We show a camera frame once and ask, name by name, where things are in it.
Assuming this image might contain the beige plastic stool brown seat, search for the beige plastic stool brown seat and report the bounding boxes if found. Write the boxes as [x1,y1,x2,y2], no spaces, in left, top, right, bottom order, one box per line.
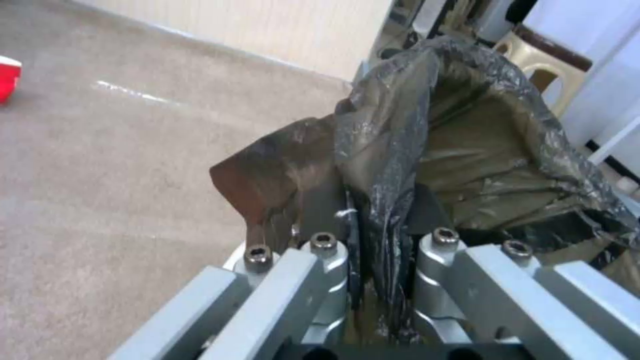
[492,23,594,118]

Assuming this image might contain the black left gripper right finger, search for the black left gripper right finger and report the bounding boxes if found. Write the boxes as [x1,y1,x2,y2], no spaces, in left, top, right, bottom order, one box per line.
[407,186,640,360]

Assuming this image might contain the white cabinet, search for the white cabinet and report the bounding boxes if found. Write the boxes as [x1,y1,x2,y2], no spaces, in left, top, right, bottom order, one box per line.
[542,0,640,177]

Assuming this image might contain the brown trash can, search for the brown trash can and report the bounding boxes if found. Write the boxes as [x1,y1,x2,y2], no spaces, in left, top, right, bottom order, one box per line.
[208,37,640,280]

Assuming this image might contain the red container with white rim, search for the red container with white rim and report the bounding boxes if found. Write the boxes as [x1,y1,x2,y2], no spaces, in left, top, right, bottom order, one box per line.
[0,55,24,106]

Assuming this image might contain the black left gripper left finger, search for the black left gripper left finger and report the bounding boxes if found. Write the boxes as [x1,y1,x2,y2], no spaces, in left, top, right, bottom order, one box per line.
[107,189,364,360]

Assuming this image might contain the black plastic trash bag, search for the black plastic trash bag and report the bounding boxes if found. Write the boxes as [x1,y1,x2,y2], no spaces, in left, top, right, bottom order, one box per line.
[332,35,640,338]

